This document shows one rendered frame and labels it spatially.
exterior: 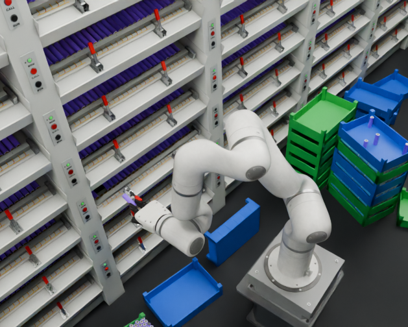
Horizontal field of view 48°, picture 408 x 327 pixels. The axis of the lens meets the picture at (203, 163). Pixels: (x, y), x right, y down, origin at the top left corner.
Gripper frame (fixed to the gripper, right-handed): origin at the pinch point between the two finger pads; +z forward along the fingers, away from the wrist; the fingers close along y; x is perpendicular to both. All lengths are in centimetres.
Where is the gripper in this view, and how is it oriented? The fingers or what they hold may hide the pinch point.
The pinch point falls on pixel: (136, 205)
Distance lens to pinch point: 170.8
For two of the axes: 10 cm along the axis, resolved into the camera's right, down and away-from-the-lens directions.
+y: -6.9, 5.4, -4.8
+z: -7.0, -3.5, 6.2
